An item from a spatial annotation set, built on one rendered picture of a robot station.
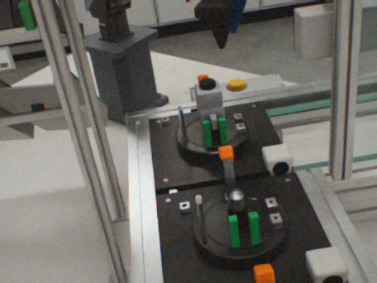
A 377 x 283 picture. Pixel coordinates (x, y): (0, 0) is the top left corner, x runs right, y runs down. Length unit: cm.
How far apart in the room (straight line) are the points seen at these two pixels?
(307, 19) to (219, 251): 35
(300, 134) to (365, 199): 22
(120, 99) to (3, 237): 44
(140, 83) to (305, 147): 45
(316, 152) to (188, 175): 27
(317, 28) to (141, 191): 40
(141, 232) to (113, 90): 53
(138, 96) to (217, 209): 55
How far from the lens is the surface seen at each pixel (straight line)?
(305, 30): 77
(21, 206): 112
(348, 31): 76
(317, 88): 115
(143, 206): 88
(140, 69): 126
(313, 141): 106
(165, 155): 96
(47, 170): 121
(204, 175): 90
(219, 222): 77
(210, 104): 91
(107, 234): 81
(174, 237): 79
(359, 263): 76
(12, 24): 69
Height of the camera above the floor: 151
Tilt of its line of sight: 33 degrees down
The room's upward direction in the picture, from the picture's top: 9 degrees counter-clockwise
